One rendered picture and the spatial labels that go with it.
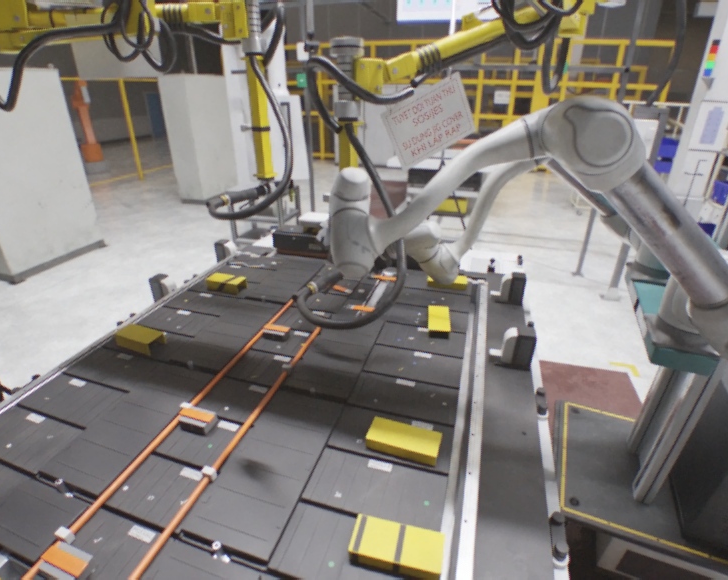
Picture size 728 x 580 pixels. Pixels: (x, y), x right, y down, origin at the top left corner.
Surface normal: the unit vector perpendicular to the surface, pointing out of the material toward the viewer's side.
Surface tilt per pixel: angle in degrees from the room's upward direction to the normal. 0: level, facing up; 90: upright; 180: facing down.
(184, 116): 90
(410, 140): 90
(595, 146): 86
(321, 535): 0
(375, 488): 0
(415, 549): 0
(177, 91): 90
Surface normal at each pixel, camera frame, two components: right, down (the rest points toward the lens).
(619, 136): -0.33, 0.38
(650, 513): 0.00, -0.89
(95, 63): 0.12, 0.45
